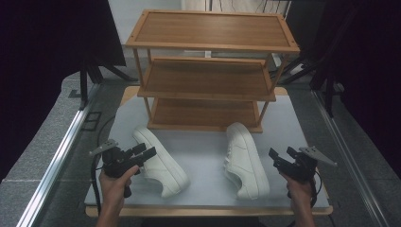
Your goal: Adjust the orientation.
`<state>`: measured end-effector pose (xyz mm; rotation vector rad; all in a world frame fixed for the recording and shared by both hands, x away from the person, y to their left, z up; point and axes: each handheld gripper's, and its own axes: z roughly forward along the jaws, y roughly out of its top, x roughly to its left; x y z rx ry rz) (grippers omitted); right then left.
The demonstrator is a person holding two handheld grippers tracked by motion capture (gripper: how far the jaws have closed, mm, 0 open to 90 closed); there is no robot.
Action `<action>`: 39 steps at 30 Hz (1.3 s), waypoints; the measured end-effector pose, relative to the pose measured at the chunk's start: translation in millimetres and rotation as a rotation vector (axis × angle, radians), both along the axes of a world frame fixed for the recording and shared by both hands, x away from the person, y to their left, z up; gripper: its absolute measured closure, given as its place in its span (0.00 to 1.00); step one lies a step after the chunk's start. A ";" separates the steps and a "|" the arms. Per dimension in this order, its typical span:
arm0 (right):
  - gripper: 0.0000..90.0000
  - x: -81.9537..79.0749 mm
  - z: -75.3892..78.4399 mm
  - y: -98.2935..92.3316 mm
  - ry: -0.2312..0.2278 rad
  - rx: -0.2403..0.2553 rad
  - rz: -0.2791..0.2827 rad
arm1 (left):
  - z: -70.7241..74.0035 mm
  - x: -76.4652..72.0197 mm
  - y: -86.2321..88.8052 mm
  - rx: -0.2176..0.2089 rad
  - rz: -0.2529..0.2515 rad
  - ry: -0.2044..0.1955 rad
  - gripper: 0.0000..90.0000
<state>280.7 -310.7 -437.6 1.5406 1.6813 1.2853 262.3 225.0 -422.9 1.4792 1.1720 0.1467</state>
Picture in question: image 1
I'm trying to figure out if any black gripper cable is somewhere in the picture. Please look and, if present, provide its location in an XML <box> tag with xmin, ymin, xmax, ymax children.
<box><xmin>310</xmin><ymin>169</ymin><xmax>323</xmax><ymax>209</ymax></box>
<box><xmin>90</xmin><ymin>153</ymin><xmax>105</xmax><ymax>217</ymax></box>

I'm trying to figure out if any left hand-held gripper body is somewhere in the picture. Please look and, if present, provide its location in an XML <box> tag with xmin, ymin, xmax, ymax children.
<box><xmin>89</xmin><ymin>139</ymin><xmax>143</xmax><ymax>179</ymax></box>

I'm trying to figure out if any black metal stand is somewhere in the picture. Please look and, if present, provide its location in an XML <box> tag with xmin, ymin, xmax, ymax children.
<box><xmin>277</xmin><ymin>53</ymin><xmax>336</xmax><ymax>118</ymax></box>
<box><xmin>78</xmin><ymin>60</ymin><xmax>140</xmax><ymax>110</ymax></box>

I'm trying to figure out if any person's right hand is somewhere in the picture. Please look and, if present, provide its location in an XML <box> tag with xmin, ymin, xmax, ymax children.
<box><xmin>280</xmin><ymin>173</ymin><xmax>316</xmax><ymax>206</ymax></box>

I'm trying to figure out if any aluminium rail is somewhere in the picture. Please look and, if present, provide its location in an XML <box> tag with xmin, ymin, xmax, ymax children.
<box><xmin>310</xmin><ymin>89</ymin><xmax>392</xmax><ymax>227</ymax></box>
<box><xmin>17</xmin><ymin>83</ymin><xmax>102</xmax><ymax>227</ymax></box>

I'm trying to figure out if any grey table mat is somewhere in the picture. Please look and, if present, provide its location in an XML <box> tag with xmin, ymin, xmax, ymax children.
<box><xmin>84</xmin><ymin>95</ymin><xmax>330</xmax><ymax>209</ymax></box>

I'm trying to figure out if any thin black floor cable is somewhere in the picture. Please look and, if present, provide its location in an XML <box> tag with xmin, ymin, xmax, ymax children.
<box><xmin>96</xmin><ymin>114</ymin><xmax>116</xmax><ymax>157</ymax></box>

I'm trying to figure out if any person's left hand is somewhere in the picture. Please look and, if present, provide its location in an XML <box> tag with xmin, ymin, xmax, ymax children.
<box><xmin>98</xmin><ymin>166</ymin><xmax>141</xmax><ymax>207</ymax></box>

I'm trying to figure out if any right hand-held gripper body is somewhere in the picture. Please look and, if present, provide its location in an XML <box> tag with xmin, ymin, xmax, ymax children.
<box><xmin>278</xmin><ymin>146</ymin><xmax>339</xmax><ymax>183</ymax></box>

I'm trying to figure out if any wooden shoe rack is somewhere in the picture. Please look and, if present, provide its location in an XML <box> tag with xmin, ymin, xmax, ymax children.
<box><xmin>125</xmin><ymin>9</ymin><xmax>301</xmax><ymax>134</ymax></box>

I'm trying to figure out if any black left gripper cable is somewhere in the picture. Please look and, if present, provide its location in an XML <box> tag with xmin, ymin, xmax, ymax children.
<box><xmin>90</xmin><ymin>153</ymin><xmax>105</xmax><ymax>217</ymax></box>

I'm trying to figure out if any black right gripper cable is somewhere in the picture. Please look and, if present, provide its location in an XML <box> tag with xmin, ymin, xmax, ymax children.
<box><xmin>310</xmin><ymin>169</ymin><xmax>323</xmax><ymax>209</ymax></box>

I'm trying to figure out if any dark curtain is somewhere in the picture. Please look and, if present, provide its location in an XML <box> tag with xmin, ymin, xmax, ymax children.
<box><xmin>0</xmin><ymin>0</ymin><xmax>127</xmax><ymax>183</ymax></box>
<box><xmin>310</xmin><ymin>0</ymin><xmax>401</xmax><ymax>181</ymax></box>

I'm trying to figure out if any black floor bracket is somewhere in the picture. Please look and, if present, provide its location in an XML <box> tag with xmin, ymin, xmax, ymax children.
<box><xmin>80</xmin><ymin>111</ymin><xmax>102</xmax><ymax>131</ymax></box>

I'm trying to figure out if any white sneaker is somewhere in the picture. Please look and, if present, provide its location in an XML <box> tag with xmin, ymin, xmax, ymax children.
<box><xmin>222</xmin><ymin>122</ymin><xmax>271</xmax><ymax>201</ymax></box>
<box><xmin>131</xmin><ymin>125</ymin><xmax>191</xmax><ymax>199</ymax></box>

